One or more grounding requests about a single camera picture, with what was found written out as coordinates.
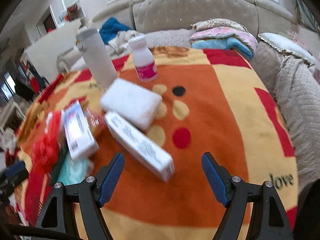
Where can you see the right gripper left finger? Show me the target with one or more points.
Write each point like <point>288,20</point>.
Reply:
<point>58,214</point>

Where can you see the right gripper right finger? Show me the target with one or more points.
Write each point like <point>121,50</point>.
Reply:
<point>268,218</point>

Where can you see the teal tissue pack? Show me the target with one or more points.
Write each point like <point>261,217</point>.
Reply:
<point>73,171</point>

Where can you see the white blue Novartis box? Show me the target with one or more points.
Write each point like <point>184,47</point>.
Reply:
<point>80,140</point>

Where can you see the pink pastry snack packet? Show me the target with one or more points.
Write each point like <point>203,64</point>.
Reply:
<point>96,122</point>

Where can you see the long white medicine box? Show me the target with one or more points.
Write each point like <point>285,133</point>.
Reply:
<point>147,152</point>

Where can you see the red plastic bag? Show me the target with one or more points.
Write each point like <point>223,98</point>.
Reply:
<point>46,149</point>

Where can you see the orange red yellow blanket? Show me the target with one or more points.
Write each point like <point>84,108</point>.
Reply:
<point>212,101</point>

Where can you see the white foam block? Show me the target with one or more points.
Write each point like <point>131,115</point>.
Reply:
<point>134,103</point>

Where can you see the white thermos bottle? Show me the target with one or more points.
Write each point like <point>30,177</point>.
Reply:
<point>96,57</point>

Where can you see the white bottle pink label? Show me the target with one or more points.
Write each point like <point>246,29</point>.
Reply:
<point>143,59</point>

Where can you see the white frilled pillow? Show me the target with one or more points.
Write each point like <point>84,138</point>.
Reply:
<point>285,46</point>

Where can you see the blue garment on sofa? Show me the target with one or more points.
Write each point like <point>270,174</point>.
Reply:
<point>110,28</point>

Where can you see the folded pink blue blankets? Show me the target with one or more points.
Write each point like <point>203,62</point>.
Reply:
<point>220,33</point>

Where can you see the beige tufted sofa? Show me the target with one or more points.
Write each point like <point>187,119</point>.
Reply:
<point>292,82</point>

